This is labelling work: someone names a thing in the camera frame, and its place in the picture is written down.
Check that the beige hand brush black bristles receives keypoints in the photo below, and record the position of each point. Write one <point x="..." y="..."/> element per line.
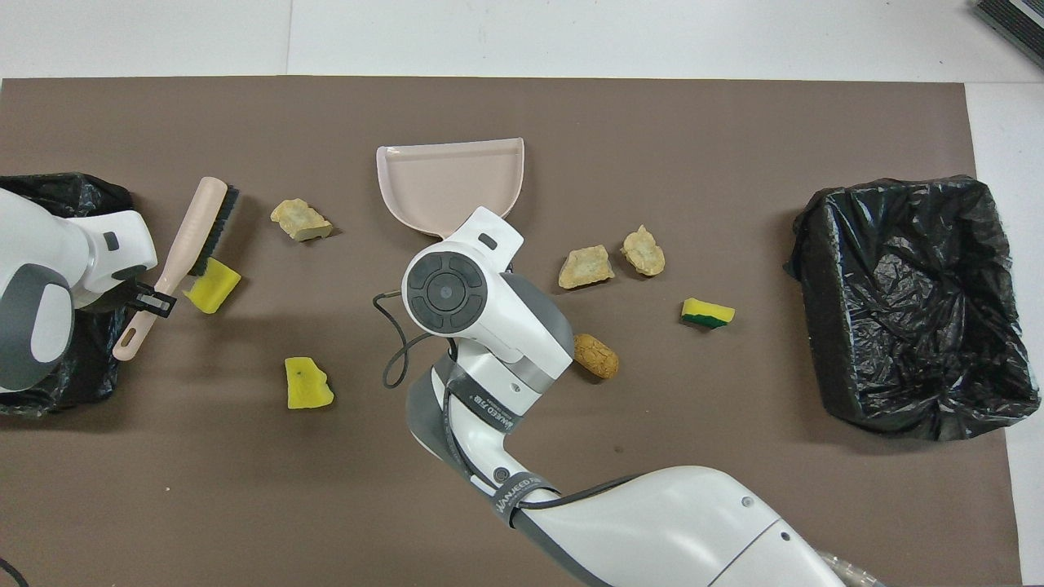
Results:
<point x="189" y="228"/>

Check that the pale yellow foam chunk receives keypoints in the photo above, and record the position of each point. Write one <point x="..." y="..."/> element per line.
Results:
<point x="300" y="220"/>

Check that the beige plastic dustpan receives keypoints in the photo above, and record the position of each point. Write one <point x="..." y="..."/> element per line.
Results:
<point x="449" y="183"/>

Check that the black bag lined bin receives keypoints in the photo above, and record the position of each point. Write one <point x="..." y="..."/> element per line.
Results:
<point x="913" y="326"/>
<point x="94" y="367"/>

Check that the yellow green sponge wedge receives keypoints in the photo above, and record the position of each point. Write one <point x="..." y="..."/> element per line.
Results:
<point x="708" y="313"/>

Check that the brown table mat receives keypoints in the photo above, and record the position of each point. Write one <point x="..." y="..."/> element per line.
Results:
<point x="734" y="122"/>

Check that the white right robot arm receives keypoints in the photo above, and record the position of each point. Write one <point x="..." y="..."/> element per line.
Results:
<point x="506" y="326"/>

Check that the brown cracked foam lump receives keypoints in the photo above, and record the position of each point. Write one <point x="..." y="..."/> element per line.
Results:
<point x="599" y="359"/>

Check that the beige flat foam chunk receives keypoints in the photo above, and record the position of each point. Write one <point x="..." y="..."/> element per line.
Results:
<point x="586" y="267"/>

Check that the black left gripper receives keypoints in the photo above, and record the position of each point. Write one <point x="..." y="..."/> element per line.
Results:
<point x="130" y="285"/>

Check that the dark ribbed device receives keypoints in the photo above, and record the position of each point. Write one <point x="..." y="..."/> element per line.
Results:
<point x="1015" y="24"/>

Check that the pale foam lump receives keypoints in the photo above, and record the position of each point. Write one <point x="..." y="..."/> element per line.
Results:
<point x="644" y="251"/>

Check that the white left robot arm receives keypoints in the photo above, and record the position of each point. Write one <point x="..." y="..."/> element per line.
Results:
<point x="41" y="269"/>

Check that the notched yellow sponge piece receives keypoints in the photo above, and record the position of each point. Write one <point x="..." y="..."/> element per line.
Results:
<point x="212" y="285"/>

